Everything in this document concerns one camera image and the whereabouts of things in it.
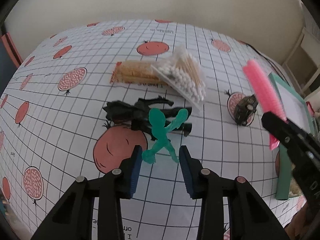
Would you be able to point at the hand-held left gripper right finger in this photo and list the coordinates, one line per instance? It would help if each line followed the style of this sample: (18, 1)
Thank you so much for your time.
(188, 175)

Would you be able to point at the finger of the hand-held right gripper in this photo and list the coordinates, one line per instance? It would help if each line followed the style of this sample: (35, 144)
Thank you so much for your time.
(282, 130)

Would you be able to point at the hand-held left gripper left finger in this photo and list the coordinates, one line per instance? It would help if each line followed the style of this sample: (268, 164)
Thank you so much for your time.
(135, 172)

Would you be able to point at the green toy figure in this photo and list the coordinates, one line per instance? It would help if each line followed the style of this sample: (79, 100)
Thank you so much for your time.
(161, 135)

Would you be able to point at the teal shallow box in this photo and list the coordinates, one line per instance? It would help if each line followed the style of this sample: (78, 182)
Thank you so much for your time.
(283, 177)

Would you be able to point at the pink hair roller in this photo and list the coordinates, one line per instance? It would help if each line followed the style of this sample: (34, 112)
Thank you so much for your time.
(262, 85)

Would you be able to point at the black toy figure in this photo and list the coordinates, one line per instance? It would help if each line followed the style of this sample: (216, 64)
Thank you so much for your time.
(120, 111)

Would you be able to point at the bag of cotton swabs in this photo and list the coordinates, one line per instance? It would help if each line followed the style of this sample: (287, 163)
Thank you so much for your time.
(182, 77)

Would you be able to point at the cracker packet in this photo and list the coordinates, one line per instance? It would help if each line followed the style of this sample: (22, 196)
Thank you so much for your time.
(135, 72)

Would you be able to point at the black toy car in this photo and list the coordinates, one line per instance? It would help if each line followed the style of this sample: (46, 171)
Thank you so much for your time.
(245, 110)

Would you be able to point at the cream small shelf unit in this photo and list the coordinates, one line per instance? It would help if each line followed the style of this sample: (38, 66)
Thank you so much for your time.
(307, 45)

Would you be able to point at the orange bed rail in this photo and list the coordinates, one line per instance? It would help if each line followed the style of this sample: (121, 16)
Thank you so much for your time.
(12, 47)

